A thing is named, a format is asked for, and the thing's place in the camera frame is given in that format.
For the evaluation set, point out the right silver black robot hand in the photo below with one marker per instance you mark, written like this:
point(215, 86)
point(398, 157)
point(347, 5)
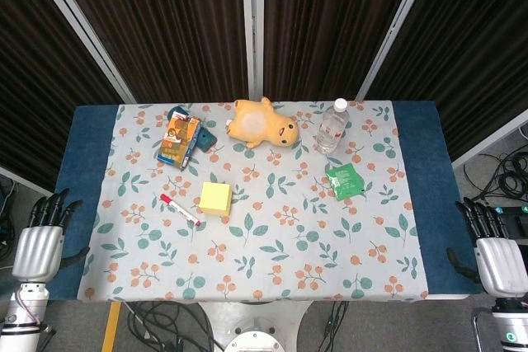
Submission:
point(501, 263)

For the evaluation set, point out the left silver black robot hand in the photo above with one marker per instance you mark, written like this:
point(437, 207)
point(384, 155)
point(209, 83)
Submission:
point(37, 251)

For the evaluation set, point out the red capped white marker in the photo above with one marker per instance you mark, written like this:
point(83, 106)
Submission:
point(181, 211)

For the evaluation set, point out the yellow sticky note cube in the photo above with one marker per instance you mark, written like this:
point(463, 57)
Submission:
point(214, 197)

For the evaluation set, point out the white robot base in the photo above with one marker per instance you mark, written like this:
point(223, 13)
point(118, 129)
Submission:
point(253, 327)

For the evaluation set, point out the floral print tablecloth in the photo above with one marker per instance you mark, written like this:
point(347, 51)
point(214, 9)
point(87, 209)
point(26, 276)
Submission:
point(280, 245)

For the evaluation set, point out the black floor device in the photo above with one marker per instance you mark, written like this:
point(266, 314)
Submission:
point(517, 214)

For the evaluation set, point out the blue felt table cover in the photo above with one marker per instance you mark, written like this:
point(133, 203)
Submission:
point(429, 187)

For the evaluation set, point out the green snack packet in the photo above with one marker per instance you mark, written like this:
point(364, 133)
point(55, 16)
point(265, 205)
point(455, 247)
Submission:
point(344, 181)

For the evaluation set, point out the orange blue drink carton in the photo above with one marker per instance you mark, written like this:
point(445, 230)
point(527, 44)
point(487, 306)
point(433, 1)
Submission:
point(178, 142)

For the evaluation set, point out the dark teal case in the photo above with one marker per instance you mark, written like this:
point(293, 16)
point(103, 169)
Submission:
point(207, 141)

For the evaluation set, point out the clear plastic water bottle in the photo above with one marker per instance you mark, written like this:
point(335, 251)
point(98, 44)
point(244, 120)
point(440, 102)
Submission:
point(330, 129)

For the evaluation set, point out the yellow plush duck toy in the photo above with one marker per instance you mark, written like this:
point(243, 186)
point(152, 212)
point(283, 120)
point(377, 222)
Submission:
point(255, 123)

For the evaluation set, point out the metal tube chair frame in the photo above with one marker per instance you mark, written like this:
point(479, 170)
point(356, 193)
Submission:
point(476, 327)

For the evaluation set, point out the white partition base rail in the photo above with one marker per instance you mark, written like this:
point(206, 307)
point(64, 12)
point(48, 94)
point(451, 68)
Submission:
point(491, 139)
point(24, 181)

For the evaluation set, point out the white partition post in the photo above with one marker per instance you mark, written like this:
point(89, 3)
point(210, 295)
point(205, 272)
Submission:
point(252, 26)
point(394, 26)
point(78, 26)

